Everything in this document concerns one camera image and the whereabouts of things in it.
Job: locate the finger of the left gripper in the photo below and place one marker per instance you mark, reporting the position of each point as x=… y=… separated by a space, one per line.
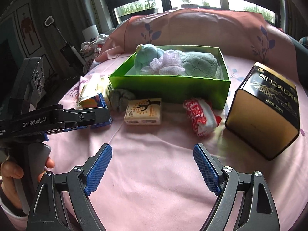
x=82 y=118

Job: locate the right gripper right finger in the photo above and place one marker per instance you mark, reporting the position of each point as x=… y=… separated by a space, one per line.
x=257 y=210

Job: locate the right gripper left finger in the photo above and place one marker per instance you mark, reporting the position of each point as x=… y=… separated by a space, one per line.
x=48 y=210

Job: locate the dark green knit cloth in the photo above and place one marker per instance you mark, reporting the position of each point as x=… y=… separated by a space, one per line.
x=119 y=98

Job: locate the cream tree print pack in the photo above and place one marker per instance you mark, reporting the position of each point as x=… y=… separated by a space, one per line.
x=144 y=112

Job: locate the blue plush sheep toy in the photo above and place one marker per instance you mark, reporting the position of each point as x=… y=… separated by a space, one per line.
x=145 y=53

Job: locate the lilac mesh bath puff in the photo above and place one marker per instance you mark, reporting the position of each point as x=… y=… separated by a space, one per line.
x=170 y=63

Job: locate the red white knit sock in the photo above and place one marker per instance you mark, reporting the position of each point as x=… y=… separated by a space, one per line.
x=203 y=119

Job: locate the grey knit cloth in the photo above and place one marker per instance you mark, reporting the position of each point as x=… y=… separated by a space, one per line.
x=199 y=64

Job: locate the cream soft tissue pack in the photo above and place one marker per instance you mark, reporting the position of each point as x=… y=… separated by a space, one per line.
x=93 y=86

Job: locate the left hand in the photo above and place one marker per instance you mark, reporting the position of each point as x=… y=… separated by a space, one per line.
x=10 y=171

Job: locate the orange blue tissue box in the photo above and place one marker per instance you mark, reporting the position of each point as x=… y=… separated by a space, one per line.
x=95 y=101

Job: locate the pile of white clothes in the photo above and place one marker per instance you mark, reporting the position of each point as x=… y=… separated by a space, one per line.
x=90 y=50

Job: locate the pink bed sheet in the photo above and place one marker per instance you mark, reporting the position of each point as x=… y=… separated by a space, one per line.
x=152 y=181

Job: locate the white paper roll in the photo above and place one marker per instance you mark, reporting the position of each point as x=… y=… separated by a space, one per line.
x=90 y=33

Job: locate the green open box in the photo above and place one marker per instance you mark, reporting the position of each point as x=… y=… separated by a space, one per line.
x=175 y=89

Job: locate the black gold tea tin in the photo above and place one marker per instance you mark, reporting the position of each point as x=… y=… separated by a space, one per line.
x=265 y=112

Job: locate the black planter box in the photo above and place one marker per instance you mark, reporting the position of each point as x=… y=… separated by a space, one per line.
x=139 y=13

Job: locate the black white stick tool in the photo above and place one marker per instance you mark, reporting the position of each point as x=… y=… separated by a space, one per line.
x=69 y=52

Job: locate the small potted plant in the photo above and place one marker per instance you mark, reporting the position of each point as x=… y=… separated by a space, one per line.
x=188 y=4

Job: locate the pink leaf print pillow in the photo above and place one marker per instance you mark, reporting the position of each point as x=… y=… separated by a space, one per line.
x=241 y=34

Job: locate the framed wall picture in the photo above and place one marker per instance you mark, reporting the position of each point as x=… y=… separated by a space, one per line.
x=27 y=29

